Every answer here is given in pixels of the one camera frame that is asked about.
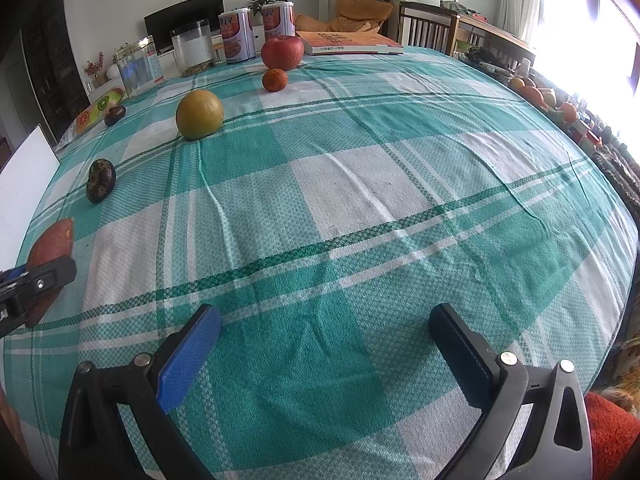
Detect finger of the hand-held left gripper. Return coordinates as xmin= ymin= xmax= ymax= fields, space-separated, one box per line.
xmin=0 ymin=257 xmax=77 ymax=333

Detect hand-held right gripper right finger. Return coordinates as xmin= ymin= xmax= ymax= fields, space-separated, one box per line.
xmin=429 ymin=302 xmax=593 ymax=480

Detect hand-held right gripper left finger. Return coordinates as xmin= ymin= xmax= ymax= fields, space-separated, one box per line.
xmin=59 ymin=304 xmax=222 ymax=480

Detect reddish brown sweet potato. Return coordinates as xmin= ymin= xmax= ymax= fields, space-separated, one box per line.
xmin=25 ymin=217 xmax=76 ymax=328

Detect white cardboard box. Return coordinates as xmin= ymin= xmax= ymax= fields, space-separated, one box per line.
xmin=0 ymin=124 xmax=61 ymax=271

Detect red plush cushion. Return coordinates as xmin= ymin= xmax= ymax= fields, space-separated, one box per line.
xmin=582 ymin=391 xmax=640 ymax=480

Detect fruit print packet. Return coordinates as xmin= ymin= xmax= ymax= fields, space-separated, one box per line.
xmin=75 ymin=86 xmax=126 ymax=136

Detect green checked tablecloth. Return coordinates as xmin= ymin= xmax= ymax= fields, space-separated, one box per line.
xmin=2 ymin=45 xmax=640 ymax=480

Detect red flowers in vase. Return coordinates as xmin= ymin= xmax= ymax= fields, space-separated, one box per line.
xmin=82 ymin=51 xmax=106 ymax=86

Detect black display cabinet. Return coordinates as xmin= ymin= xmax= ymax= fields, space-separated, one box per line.
xmin=20 ymin=0 xmax=91 ymax=126

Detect large green yellow orange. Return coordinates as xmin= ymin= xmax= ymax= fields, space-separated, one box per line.
xmin=175 ymin=89 xmax=225 ymax=140

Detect glass jar with gold lid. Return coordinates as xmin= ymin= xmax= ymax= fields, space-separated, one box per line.
xmin=114 ymin=36 xmax=163 ymax=97

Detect patterned blanket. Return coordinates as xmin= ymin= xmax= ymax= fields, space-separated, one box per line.
xmin=590 ymin=145 xmax=640 ymax=211

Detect clear plastic jar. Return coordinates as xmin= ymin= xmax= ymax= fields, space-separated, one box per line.
xmin=170 ymin=19 xmax=217 ymax=78

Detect black flat television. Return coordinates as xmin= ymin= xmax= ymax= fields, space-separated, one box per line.
xmin=144 ymin=0 xmax=225 ymax=56

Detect small orange tangerine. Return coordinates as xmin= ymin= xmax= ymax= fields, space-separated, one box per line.
xmin=262 ymin=68 xmax=289 ymax=92

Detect white red printed can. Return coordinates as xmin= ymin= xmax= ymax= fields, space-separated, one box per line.
xmin=218 ymin=8 xmax=256 ymax=65
xmin=261 ymin=2 xmax=296 ymax=43

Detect wooden desk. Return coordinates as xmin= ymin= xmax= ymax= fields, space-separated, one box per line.
xmin=450 ymin=10 xmax=536 ymax=68

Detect red apple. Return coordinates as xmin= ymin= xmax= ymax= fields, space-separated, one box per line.
xmin=260 ymin=35 xmax=305 ymax=71

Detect dark wooden chair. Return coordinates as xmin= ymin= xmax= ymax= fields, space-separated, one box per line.
xmin=398 ymin=1 xmax=458 ymax=56

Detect orange book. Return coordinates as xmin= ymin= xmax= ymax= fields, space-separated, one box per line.
xmin=295 ymin=30 xmax=405 ymax=56

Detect window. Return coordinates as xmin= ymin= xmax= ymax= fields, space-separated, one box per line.
xmin=530 ymin=0 xmax=640 ymax=136

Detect green potted plant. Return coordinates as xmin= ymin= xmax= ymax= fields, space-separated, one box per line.
xmin=243 ymin=0 xmax=289 ymax=17

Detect orange beanbag chair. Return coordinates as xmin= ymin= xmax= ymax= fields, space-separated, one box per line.
xmin=294 ymin=0 xmax=396 ymax=36

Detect white curtain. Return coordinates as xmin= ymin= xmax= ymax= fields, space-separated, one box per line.
xmin=497 ymin=0 xmax=543 ymax=43

